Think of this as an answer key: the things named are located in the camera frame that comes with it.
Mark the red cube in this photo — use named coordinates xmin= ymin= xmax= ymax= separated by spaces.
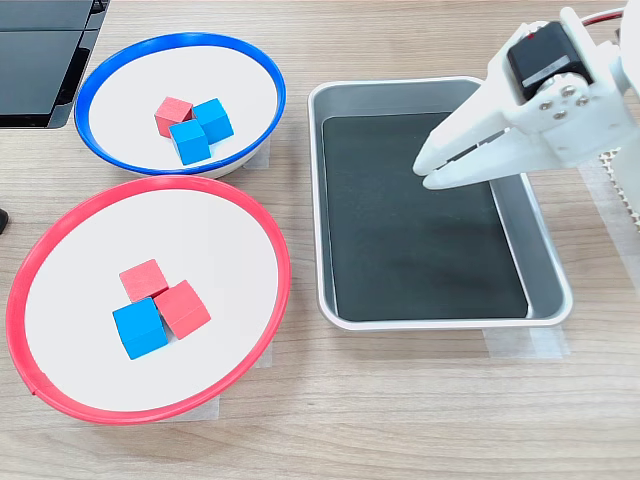
xmin=152 ymin=279 xmax=212 ymax=341
xmin=118 ymin=258 xmax=170 ymax=304
xmin=153 ymin=96 xmax=195 ymax=139

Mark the blue cube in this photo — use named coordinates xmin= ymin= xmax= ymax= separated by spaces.
xmin=168 ymin=118 xmax=212 ymax=167
xmin=112 ymin=296 xmax=169 ymax=361
xmin=192 ymin=97 xmax=235 ymax=146

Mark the steel tray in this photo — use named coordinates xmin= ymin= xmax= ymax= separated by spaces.
xmin=307 ymin=75 xmax=575 ymax=332

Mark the black mat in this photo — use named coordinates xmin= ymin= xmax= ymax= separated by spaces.
xmin=322 ymin=111 xmax=530 ymax=322

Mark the red-rimmed white plate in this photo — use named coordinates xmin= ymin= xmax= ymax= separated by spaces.
xmin=5 ymin=174 xmax=292 ymax=426

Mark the blue-rimmed white plate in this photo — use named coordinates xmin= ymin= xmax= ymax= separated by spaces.
xmin=73 ymin=32 xmax=288 ymax=180

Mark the black electronic device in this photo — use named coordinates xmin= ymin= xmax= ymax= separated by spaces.
xmin=0 ymin=0 xmax=111 ymax=130

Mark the red and black cable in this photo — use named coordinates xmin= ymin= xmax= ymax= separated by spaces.
xmin=578 ymin=8 xmax=629 ymax=29

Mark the pale perforated base plate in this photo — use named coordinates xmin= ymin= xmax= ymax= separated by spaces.
xmin=597 ymin=147 xmax=640 ymax=234

